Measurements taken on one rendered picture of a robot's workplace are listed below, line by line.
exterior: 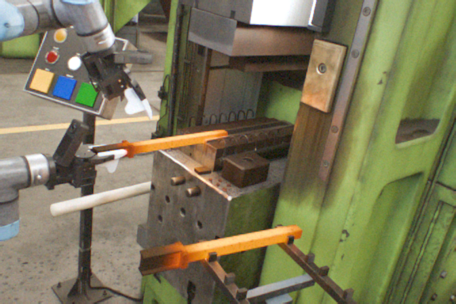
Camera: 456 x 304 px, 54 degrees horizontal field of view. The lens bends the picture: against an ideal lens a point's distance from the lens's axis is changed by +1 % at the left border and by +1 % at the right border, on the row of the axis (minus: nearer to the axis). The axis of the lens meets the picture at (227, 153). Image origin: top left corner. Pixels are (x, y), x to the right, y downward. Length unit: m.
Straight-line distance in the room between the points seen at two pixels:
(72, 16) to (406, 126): 0.95
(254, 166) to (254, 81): 0.53
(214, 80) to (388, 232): 0.79
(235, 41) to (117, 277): 1.47
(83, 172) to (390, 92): 0.77
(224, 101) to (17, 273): 1.34
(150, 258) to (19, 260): 1.63
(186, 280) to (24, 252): 1.23
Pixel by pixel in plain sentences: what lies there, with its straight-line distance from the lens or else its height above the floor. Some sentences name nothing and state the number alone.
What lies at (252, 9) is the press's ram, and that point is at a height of 1.40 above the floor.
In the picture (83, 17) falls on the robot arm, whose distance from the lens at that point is 1.05.
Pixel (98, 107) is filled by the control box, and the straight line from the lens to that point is 1.61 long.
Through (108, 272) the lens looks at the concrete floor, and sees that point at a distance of 2.40.
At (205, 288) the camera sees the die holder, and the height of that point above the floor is 0.58.
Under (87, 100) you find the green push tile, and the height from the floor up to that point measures 0.99.
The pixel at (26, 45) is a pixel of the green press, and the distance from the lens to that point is 6.22.
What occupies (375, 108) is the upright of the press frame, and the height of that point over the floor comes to 1.23.
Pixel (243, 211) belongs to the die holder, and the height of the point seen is 0.85.
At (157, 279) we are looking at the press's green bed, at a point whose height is 0.43.
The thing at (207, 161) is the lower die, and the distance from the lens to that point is 1.38.
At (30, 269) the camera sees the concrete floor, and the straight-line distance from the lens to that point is 2.45.
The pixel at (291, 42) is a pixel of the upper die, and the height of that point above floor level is 1.31.
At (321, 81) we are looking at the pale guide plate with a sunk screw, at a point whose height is 1.26.
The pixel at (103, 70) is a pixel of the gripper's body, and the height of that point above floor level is 1.22.
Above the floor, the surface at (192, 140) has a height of 1.00.
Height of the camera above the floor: 1.50
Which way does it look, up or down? 23 degrees down
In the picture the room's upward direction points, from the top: 10 degrees clockwise
